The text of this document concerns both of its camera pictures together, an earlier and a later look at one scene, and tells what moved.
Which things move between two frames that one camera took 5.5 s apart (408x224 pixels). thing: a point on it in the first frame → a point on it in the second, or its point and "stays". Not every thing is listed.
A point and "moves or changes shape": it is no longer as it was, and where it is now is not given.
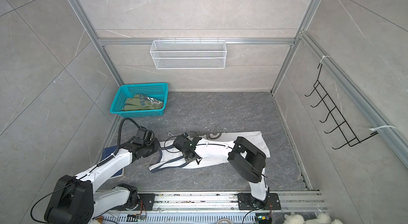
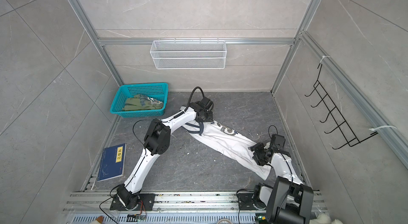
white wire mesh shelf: (188, 54) stays
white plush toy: (322, 218) stays
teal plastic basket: (135, 100) stays
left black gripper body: (153, 146) → (209, 116)
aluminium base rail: (212, 208) stays
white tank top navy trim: (214, 148) moves or changes shape
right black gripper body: (187, 160) → (261, 153)
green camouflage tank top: (141, 102) stays
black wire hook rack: (352, 139) stays
